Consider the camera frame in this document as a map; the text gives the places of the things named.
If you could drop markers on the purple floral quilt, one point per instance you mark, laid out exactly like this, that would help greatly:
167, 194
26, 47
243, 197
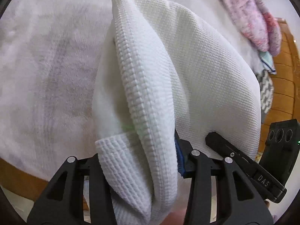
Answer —
256, 23

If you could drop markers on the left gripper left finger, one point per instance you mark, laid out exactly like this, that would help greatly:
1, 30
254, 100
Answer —
61, 202

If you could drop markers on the white patterned bed sheet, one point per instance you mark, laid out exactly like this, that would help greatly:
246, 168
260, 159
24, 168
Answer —
50, 51

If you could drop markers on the wooden bed headboard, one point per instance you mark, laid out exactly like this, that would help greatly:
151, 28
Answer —
285, 105

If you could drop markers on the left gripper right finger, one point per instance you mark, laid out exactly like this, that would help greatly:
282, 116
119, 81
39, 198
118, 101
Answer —
238, 201

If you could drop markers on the cream white snap jacket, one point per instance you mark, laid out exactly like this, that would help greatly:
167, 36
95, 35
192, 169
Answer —
165, 71

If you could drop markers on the teal striped pillow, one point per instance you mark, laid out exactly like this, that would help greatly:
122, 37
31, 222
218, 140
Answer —
267, 62

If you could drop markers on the grey checkered garment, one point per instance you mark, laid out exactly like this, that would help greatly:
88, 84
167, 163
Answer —
266, 93

